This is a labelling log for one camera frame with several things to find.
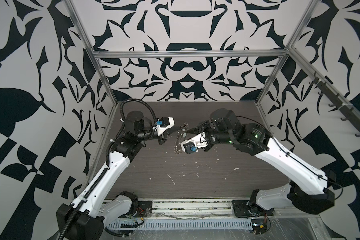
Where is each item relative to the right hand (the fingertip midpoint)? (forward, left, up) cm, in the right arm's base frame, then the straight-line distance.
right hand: (188, 129), depth 60 cm
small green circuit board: (-29, -32, -39) cm, 58 cm away
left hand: (+5, +4, -2) cm, 7 cm away
